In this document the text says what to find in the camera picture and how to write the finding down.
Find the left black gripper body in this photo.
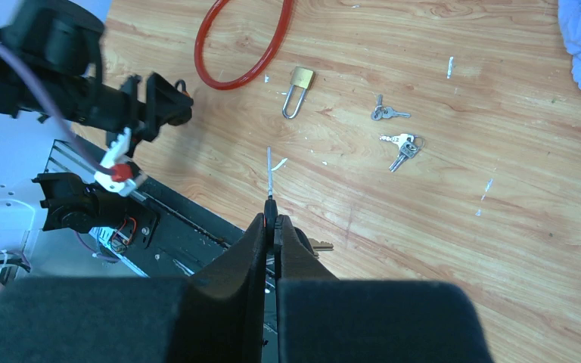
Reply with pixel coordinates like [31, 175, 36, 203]
[120, 73, 194, 143]

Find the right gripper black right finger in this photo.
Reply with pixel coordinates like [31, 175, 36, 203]
[275, 215, 492, 362]

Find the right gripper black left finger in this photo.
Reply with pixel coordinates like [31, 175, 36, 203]
[0, 215, 266, 362]

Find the black head key bunch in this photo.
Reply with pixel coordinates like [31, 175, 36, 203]
[263, 146, 334, 258]

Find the orange black padlock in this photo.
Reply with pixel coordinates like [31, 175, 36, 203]
[174, 79, 190, 98]

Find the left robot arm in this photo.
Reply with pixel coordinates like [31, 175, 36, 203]
[0, 1, 194, 234]

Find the silver key pair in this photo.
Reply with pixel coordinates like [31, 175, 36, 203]
[378, 133, 424, 172]

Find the small silver key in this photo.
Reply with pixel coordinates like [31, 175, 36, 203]
[371, 95, 412, 121]

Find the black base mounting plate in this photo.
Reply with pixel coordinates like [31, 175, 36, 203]
[45, 140, 272, 332]

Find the brass padlock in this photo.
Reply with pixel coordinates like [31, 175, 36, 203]
[281, 66, 316, 120]

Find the red cable lock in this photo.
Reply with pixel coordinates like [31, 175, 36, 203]
[193, 1, 295, 91]

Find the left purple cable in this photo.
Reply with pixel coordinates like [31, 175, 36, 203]
[0, 29, 121, 176]

